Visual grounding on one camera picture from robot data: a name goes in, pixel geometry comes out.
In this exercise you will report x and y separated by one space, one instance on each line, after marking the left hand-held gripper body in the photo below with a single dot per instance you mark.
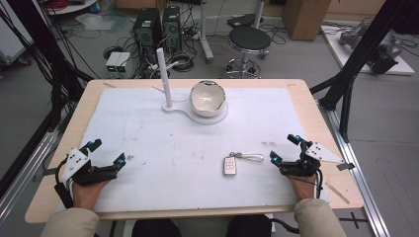
76 166

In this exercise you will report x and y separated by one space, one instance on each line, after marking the white foam mat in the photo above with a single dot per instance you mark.
164 148

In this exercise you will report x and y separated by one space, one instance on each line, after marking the person's legs in dark trousers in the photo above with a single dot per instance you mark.
248 227

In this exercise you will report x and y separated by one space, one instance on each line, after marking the white stand with post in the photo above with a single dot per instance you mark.
164 77

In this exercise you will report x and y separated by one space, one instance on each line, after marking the grey metal tab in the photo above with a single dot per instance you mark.
346 166

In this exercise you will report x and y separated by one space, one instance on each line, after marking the aluminium rail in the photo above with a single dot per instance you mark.
359 184
23 174

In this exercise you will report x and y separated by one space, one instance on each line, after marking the white desk leg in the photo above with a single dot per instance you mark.
206 36

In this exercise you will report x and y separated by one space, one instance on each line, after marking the black round stool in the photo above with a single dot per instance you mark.
249 39

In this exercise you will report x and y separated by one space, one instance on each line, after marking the black computer tower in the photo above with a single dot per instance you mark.
146 28
172 28

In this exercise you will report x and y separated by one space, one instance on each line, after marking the person's right hand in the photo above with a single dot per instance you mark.
303 188

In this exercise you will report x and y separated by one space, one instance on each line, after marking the black metal frame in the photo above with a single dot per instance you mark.
359 56
49 59

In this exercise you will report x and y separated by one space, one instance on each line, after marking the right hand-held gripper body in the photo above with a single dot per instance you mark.
304 166

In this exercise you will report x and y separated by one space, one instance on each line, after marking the thin wooden stick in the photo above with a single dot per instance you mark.
337 193

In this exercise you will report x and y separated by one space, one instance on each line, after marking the grey robot device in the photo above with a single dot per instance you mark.
382 52

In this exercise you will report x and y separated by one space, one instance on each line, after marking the white power supply box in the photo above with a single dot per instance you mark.
113 62
124 63

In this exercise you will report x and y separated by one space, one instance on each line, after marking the white platform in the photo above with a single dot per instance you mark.
400 67

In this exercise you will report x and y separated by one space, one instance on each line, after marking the white ceramic bowl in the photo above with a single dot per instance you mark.
207 98

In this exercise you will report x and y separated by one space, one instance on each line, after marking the person's left hand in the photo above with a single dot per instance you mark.
87 194

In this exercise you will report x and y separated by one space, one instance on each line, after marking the cardboard box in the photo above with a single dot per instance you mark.
304 18

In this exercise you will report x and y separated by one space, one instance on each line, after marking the clear plastic sheet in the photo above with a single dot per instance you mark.
99 22

